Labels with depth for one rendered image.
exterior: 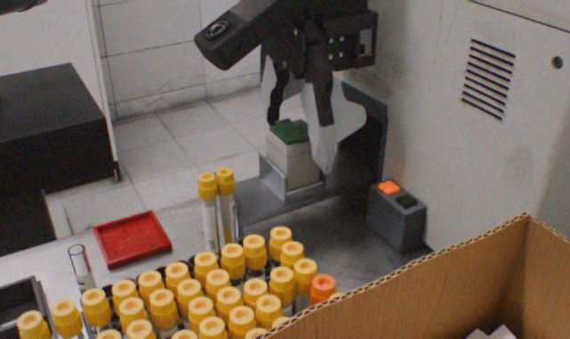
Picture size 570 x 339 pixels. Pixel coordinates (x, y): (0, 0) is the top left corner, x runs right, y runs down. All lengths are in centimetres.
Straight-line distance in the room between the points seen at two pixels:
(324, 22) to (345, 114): 9
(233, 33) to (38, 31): 166
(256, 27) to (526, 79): 22
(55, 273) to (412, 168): 37
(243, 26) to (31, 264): 32
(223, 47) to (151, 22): 237
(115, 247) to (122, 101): 235
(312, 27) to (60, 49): 168
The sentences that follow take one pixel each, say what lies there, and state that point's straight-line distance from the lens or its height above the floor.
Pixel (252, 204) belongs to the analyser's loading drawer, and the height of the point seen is 91.
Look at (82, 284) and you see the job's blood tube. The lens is 42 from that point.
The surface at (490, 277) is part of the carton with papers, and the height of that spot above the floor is 98.
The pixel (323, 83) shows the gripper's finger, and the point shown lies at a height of 105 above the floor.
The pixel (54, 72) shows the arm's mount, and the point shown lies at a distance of 90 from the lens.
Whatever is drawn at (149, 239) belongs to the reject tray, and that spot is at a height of 88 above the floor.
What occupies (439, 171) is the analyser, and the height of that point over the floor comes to 97.
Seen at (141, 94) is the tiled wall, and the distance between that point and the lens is 290.
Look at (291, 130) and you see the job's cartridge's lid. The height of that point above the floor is 98.
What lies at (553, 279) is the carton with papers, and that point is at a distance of 38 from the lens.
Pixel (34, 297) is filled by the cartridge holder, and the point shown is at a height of 89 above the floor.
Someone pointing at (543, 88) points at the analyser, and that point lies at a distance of 41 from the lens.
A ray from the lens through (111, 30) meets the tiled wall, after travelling 276.
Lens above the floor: 123
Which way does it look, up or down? 31 degrees down
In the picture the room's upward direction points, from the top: straight up
